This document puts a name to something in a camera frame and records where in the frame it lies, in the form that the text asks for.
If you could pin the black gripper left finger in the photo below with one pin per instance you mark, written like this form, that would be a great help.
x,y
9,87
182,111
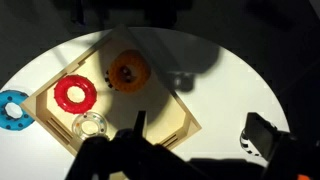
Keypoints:
x,y
140,123

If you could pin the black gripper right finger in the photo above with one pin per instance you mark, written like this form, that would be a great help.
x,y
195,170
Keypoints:
x,y
265,135

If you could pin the light wooden tray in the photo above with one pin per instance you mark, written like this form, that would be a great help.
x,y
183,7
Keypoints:
x,y
143,110

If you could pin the orange cylindrical peg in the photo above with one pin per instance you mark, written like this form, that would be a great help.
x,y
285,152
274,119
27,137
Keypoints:
x,y
301,177

